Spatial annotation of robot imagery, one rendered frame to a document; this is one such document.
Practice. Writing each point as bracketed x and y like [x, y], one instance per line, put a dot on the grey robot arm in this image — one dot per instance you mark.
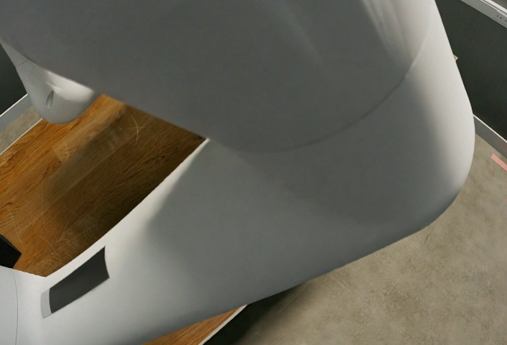
[350, 120]

